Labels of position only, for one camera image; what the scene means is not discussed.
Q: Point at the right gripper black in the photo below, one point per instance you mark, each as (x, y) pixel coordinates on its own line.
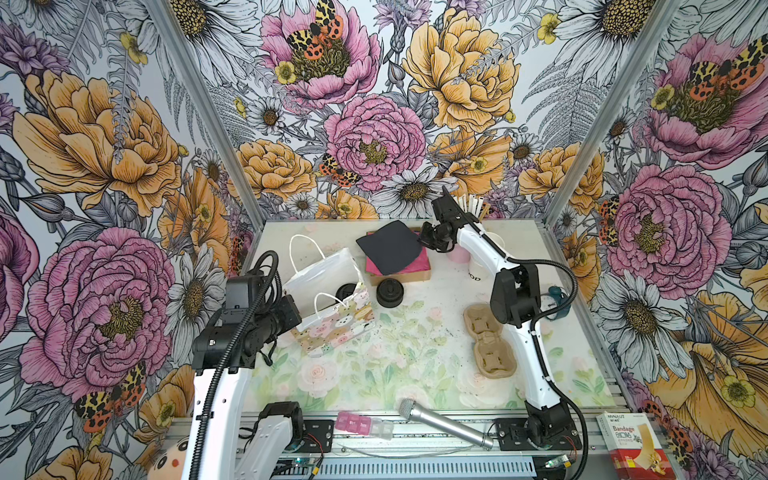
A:
(424, 238)

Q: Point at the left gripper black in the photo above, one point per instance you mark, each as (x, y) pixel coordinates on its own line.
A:
(285, 305)

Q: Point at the black napkin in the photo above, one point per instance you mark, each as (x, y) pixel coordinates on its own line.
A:
(389, 246)

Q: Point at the pastel patterned gift bag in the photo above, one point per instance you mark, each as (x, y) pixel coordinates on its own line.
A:
(326, 323)

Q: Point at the stack of black lids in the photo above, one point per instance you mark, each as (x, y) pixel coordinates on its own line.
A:
(389, 293)

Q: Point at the brown pulp cup carrier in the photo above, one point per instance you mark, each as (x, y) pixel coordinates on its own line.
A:
(493, 355)

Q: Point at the black cup lid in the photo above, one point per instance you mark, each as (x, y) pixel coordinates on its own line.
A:
(345, 291)

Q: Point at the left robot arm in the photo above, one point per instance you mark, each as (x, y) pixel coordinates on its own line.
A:
(220, 382)

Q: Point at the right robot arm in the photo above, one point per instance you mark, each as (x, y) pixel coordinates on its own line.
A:
(516, 303)

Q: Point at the white paper straws bundle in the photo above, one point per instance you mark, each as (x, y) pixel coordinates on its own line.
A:
(474, 205)

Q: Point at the pink napkins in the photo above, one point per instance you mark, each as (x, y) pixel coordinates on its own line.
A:
(414, 261)

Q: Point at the stack of white paper cups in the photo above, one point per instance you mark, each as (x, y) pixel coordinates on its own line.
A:
(476, 270)

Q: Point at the cardboard napkin box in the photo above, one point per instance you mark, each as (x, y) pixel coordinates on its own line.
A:
(394, 251)

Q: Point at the teal alarm clock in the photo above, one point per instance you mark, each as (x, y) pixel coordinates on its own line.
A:
(555, 297)

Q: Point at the pink plastic tray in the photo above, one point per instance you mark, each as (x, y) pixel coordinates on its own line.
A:
(367, 426)

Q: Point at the plush doll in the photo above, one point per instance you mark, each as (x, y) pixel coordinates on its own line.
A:
(169, 465)

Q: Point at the silver microphone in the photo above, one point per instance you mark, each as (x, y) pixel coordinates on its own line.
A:
(411, 410)

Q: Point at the bandage box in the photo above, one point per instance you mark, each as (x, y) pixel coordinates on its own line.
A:
(634, 448)

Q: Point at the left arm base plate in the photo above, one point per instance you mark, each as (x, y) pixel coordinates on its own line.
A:
(317, 437)

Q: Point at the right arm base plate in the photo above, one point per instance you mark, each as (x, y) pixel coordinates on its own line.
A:
(512, 434)

